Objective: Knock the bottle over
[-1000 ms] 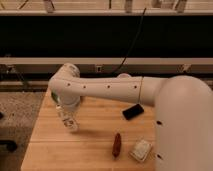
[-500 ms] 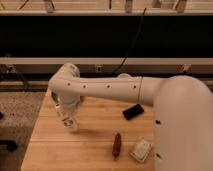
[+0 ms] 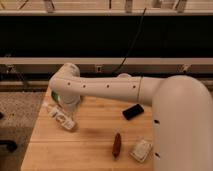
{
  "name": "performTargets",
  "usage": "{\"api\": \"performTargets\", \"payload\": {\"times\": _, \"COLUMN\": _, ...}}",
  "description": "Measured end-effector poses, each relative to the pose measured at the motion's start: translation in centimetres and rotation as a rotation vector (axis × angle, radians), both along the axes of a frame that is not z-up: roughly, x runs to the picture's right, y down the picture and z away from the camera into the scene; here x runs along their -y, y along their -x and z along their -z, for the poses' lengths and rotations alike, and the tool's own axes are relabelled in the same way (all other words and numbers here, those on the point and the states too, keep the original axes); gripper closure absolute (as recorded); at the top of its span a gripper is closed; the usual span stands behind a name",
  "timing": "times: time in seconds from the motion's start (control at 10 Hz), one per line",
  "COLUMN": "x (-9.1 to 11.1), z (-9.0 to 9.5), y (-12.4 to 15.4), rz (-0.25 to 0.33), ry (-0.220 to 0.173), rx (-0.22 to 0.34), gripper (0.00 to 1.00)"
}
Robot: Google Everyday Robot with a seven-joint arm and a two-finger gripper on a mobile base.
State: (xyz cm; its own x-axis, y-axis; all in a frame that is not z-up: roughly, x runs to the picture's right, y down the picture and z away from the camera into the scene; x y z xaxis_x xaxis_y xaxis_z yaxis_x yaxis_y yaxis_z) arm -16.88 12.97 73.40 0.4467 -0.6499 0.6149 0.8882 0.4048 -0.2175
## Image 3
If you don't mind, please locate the small white plastic bottle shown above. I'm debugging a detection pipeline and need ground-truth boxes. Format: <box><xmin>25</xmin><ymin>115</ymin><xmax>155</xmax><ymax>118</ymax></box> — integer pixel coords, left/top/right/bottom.
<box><xmin>42</xmin><ymin>102</ymin><xmax>76</xmax><ymax>131</ymax></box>

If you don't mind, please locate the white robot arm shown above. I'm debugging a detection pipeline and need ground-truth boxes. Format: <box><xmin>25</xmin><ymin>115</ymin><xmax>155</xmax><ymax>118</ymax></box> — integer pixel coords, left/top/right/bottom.
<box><xmin>49</xmin><ymin>63</ymin><xmax>213</xmax><ymax>171</ymax></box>

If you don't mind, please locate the black smartphone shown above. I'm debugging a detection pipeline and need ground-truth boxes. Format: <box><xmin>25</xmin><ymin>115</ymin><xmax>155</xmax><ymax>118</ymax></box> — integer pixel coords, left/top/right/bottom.
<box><xmin>122</xmin><ymin>104</ymin><xmax>144</xmax><ymax>120</ymax></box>

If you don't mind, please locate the green bowl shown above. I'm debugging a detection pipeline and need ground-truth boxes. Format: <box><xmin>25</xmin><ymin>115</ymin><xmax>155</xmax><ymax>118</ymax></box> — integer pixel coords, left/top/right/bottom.
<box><xmin>51</xmin><ymin>91</ymin><xmax>60</xmax><ymax>103</ymax></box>

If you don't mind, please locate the white wrapped packet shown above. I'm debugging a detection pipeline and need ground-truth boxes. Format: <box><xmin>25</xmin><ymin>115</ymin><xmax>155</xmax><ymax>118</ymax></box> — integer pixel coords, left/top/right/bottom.
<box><xmin>130</xmin><ymin>139</ymin><xmax>152</xmax><ymax>163</ymax></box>

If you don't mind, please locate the white wall outlet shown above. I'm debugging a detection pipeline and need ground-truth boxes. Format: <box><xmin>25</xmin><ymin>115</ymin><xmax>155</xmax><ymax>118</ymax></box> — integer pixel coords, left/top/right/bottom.
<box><xmin>97</xmin><ymin>66</ymin><xmax>102</xmax><ymax>73</ymax></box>

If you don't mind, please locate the black hanging cable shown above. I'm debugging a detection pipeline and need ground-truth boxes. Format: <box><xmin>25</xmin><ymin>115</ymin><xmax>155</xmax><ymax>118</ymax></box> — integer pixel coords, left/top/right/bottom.
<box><xmin>111</xmin><ymin>7</ymin><xmax>148</xmax><ymax>75</ymax></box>

